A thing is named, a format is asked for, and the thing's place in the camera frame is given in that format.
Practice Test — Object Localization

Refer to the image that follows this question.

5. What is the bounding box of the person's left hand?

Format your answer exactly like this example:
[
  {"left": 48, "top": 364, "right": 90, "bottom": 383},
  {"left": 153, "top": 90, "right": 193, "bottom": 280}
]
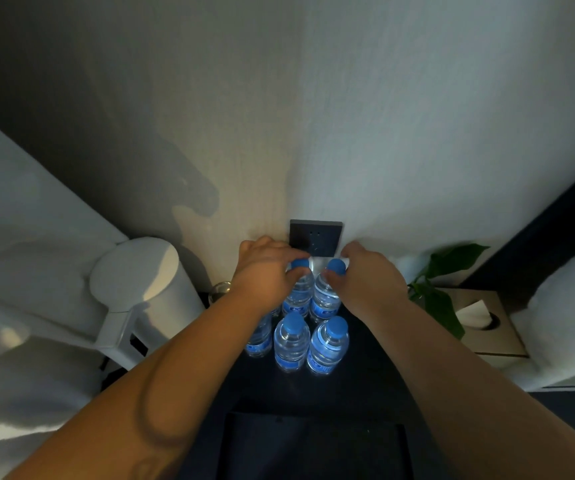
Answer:
[{"left": 229, "top": 235, "right": 312, "bottom": 317}]

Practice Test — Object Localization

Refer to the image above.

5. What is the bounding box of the person's right hand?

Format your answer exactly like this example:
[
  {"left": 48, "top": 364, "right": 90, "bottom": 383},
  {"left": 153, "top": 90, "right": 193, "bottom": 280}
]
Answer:
[{"left": 325, "top": 240, "right": 412, "bottom": 327}]

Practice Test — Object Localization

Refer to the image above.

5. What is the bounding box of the clear water bottle blue cap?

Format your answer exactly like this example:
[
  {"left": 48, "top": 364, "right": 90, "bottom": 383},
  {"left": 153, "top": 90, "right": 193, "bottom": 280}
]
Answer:
[
  {"left": 281, "top": 258, "right": 315, "bottom": 318},
  {"left": 309, "top": 258, "right": 347, "bottom": 323}
]

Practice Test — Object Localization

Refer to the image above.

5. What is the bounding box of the group of water bottles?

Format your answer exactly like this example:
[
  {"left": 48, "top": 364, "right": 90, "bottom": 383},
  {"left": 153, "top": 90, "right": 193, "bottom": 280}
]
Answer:
[{"left": 245, "top": 310, "right": 351, "bottom": 377}]

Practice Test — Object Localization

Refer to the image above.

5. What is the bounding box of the black tray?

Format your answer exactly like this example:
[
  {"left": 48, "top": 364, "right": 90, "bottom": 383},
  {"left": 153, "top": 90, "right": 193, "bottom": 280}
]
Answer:
[{"left": 215, "top": 412, "right": 413, "bottom": 480}]

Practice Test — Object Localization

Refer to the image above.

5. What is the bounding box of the person's left forearm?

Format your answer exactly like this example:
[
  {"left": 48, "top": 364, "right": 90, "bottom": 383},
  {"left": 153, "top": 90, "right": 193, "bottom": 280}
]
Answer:
[{"left": 5, "top": 289, "right": 281, "bottom": 480}]

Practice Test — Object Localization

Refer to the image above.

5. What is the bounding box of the person's right forearm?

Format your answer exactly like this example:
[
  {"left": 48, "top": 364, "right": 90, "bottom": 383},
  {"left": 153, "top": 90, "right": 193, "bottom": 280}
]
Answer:
[{"left": 367, "top": 299, "right": 575, "bottom": 480}]

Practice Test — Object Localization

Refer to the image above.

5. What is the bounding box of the green plant in glass vase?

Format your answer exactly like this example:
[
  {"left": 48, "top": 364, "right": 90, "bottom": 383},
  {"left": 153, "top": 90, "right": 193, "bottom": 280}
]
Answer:
[{"left": 407, "top": 243, "right": 491, "bottom": 341}]

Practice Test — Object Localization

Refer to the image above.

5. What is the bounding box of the black table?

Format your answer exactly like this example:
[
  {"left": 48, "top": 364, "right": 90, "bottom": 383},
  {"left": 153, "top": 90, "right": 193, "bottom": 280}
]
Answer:
[{"left": 99, "top": 289, "right": 575, "bottom": 480}]

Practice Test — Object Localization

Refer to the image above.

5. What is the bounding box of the white electric kettle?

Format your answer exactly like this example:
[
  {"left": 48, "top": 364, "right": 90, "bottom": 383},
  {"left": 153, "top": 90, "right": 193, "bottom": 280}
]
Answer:
[{"left": 89, "top": 237, "right": 207, "bottom": 371}]

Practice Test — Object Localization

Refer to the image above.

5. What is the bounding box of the beige tissue box with tissue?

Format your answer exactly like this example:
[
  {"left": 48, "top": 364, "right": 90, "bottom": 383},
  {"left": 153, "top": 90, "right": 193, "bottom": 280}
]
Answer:
[{"left": 439, "top": 288, "right": 529, "bottom": 369}]

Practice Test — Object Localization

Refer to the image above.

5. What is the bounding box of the white hanging cloth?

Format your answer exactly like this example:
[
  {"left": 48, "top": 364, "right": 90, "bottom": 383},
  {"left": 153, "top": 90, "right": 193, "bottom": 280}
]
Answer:
[{"left": 509, "top": 239, "right": 575, "bottom": 391}]

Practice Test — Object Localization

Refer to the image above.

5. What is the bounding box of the white draped cloth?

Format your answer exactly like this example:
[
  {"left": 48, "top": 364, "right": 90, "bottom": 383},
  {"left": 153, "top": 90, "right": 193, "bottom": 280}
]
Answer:
[{"left": 0, "top": 104, "right": 129, "bottom": 480}]

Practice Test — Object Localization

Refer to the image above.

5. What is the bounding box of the dark grey wall socket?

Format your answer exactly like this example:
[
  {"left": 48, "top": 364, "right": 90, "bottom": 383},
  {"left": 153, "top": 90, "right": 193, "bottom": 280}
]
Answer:
[{"left": 289, "top": 219, "right": 343, "bottom": 258}]

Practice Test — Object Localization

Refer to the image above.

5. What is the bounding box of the black wall frame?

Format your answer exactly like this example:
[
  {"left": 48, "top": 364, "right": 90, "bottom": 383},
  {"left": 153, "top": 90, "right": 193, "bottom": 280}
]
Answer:
[{"left": 459, "top": 154, "right": 575, "bottom": 305}]

